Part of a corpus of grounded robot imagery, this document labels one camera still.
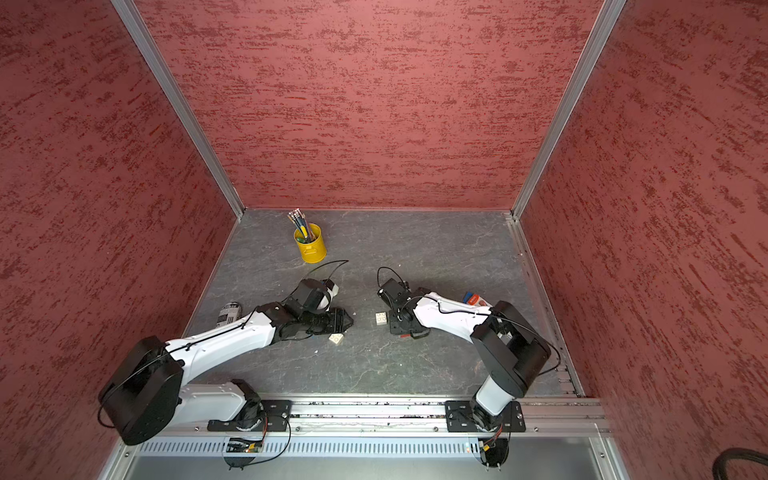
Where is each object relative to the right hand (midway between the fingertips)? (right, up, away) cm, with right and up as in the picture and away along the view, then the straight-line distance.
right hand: (404, 330), depth 89 cm
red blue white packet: (+23, +8, +7) cm, 26 cm away
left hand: (-17, +2, -5) cm, 18 cm away
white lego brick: (-20, -1, -3) cm, 20 cm away
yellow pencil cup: (-31, +25, +9) cm, 41 cm away
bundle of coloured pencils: (-35, +35, +9) cm, 50 cm away
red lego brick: (0, -1, -1) cm, 1 cm away
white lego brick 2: (-7, +4, +1) cm, 8 cm away
